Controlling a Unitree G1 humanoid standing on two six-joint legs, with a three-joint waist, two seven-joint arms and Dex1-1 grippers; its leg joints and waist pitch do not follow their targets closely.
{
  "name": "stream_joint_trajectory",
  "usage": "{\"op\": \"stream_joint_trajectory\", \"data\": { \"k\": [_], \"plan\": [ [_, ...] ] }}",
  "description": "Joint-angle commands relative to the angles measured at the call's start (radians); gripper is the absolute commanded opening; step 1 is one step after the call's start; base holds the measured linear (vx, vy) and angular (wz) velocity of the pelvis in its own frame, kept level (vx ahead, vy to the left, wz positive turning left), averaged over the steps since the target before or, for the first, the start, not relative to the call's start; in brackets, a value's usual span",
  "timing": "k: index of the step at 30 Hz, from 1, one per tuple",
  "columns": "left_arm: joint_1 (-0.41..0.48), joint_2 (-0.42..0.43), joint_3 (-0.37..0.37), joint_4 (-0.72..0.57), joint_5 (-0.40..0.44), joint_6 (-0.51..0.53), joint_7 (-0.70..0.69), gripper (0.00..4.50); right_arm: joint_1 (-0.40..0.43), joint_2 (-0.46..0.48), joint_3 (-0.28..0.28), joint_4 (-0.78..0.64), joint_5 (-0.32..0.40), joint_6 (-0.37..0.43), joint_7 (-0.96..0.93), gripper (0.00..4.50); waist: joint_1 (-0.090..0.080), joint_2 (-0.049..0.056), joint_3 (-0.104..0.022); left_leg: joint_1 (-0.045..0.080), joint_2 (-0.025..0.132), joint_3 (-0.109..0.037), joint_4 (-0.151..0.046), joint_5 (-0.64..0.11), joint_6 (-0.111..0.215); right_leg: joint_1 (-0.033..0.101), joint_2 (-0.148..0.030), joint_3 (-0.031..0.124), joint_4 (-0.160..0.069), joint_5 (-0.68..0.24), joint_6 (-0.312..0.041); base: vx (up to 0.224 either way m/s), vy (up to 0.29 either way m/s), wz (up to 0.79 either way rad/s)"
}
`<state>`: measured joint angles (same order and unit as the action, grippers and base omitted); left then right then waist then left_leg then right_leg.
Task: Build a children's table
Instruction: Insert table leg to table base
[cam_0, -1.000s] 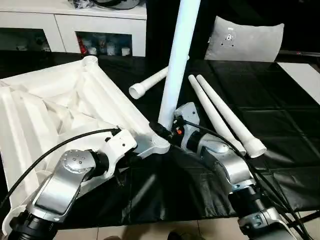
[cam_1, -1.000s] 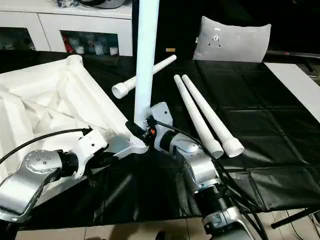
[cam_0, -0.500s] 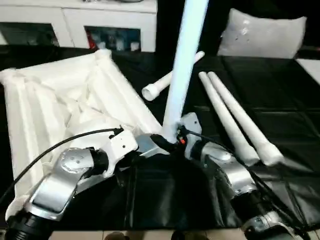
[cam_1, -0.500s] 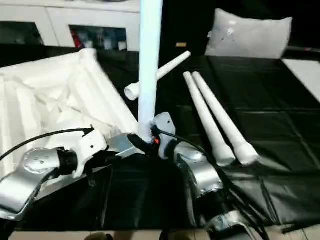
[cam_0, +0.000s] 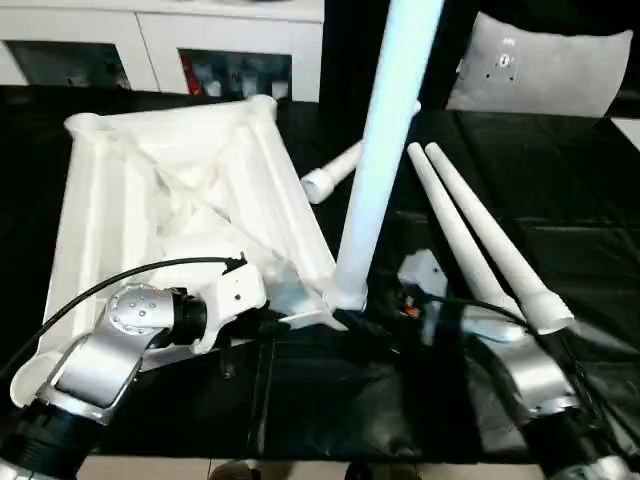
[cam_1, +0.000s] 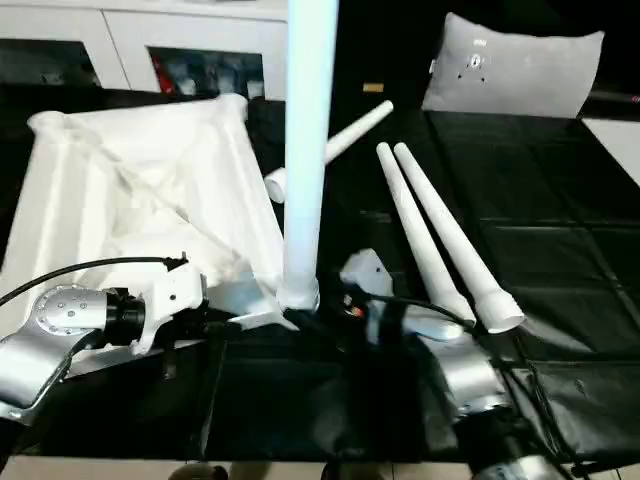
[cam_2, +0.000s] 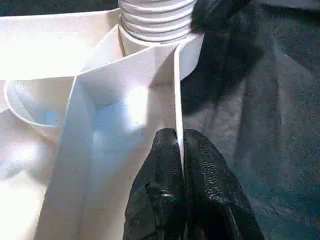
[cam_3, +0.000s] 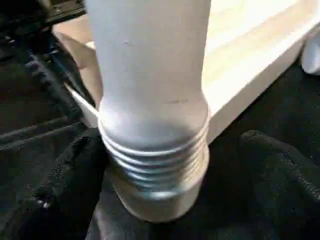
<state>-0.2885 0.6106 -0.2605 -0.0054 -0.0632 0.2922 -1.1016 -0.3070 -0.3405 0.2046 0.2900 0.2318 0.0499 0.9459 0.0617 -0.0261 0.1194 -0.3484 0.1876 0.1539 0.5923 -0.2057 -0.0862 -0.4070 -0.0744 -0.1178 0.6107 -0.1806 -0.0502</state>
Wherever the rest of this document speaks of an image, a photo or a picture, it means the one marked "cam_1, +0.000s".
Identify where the white plastic table top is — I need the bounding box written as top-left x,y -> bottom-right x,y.
0,93 -> 323,379

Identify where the white plastic table leg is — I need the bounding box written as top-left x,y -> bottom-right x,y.
377,142 -> 477,327
265,100 -> 395,205
393,142 -> 526,335
276,0 -> 341,313

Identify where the black work mat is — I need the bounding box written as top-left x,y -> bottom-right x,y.
0,85 -> 640,469

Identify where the white cabinet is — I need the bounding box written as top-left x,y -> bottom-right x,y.
0,0 -> 291,101

